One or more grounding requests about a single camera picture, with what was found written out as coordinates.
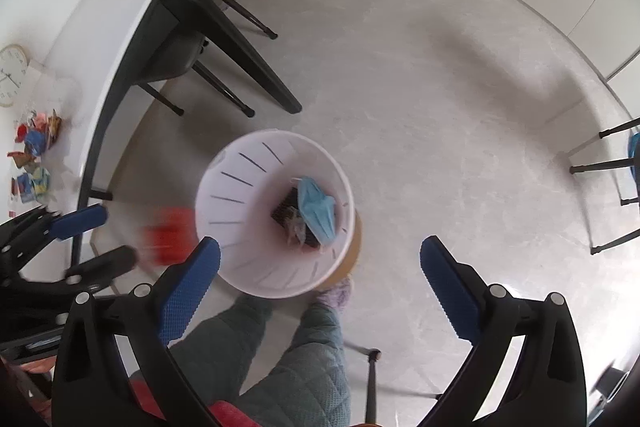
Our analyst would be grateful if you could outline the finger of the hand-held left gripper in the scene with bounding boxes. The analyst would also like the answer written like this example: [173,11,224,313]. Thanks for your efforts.
[20,245,139,293]
[0,204,110,279]

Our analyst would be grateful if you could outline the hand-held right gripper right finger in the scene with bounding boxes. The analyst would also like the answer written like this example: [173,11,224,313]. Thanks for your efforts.
[415,235,587,427]

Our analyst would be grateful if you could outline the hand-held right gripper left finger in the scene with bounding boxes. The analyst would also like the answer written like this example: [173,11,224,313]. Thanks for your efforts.
[51,236,227,427]

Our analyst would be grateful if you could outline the red snack wrapper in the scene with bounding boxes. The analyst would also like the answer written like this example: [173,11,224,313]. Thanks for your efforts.
[142,207,197,266]

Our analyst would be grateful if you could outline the white plastic trash bin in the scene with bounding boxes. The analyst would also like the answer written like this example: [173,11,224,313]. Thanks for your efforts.
[195,129,357,299]

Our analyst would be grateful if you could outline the clear plastic bag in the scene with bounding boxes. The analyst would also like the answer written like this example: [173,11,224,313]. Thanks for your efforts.
[30,74,84,118]

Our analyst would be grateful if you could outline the person's left forearm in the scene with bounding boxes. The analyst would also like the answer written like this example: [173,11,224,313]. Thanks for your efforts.
[0,354,54,427]

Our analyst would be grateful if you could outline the pile of colourful wrappers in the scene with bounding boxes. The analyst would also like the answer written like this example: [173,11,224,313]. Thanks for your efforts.
[7,107,66,206]

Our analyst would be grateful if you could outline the round wooden stool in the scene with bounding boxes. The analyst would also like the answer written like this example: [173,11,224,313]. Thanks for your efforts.
[320,209,366,289]

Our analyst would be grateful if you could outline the purple fuzzy slipper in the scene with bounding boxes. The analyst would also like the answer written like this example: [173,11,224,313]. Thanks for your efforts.
[316,277,354,314]

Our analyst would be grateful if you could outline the clear plastic wrapper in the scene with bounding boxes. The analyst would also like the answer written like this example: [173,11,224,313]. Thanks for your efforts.
[285,214,309,249]

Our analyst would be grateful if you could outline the dark snack packet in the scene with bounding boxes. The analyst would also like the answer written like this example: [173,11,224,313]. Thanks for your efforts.
[271,188,321,251]

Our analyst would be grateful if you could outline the green quilted pants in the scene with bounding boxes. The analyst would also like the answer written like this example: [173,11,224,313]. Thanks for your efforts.
[170,294,352,427]

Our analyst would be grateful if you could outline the blue face mask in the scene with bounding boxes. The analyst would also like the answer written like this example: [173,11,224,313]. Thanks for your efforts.
[292,177,339,248]

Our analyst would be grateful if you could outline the white paper sheet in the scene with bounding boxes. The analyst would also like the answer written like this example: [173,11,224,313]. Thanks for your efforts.
[22,59,56,88]

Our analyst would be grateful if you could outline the white round clock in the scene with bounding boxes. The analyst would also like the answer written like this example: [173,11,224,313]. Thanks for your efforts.
[0,44,29,108]

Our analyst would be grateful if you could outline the black stool legs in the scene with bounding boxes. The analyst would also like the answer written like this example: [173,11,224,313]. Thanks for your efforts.
[569,117,640,257]

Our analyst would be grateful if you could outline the blue cloth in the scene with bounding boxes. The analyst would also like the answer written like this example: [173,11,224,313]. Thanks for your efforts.
[625,132,640,188]

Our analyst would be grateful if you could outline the black table leg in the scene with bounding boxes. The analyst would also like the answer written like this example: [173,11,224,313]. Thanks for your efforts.
[162,0,303,115]

